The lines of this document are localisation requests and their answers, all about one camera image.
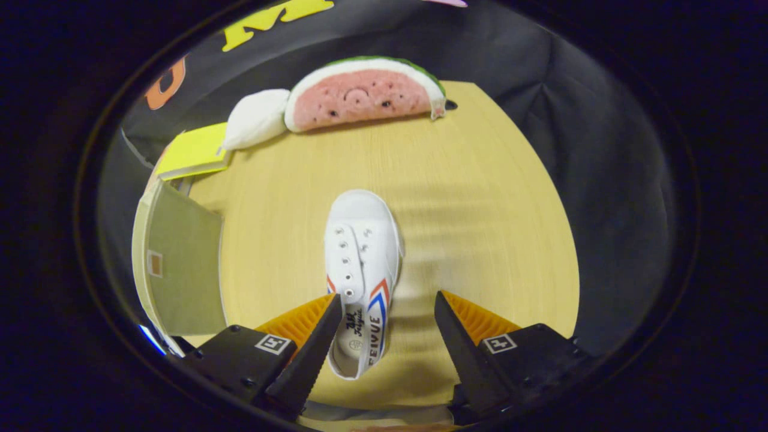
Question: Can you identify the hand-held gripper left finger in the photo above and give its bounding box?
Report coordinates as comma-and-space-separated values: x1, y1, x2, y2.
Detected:
180, 293, 344, 421

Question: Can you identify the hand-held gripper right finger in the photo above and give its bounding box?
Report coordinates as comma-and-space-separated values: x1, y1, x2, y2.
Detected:
434, 290, 592, 424

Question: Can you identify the white canvas shoe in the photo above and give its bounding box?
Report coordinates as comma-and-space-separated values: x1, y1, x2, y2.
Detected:
324, 190, 404, 381

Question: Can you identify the grey-green fabric storage box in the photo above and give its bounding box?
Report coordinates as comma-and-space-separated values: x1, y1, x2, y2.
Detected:
131, 179, 229, 358

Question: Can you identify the yellow book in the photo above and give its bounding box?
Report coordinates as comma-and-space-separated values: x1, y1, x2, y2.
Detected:
155, 122, 232, 182

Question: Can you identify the white plush toy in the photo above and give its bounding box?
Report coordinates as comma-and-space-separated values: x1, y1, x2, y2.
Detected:
221, 89, 292, 151

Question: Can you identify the watermelon slice plush toy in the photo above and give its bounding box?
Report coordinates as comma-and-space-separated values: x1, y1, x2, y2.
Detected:
284, 56, 448, 133

